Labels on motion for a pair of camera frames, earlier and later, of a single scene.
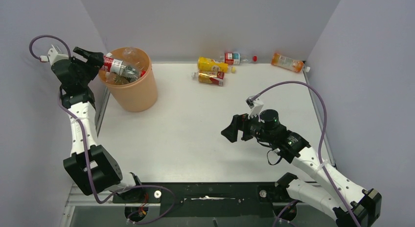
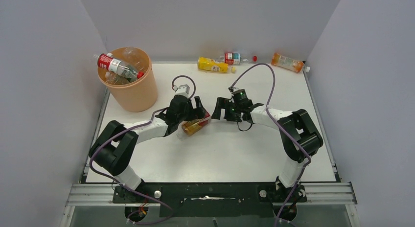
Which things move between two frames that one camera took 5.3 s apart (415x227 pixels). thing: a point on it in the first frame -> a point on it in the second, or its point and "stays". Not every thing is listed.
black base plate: [207, 199] stays
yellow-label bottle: [205, 63] stays
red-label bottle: [129, 71] stays
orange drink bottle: [282, 61] stays
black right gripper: [238, 123] -> [221, 103]
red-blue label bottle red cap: [234, 58] stays
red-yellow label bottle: [210, 77] -> [191, 127]
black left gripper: [95, 61] -> [195, 113]
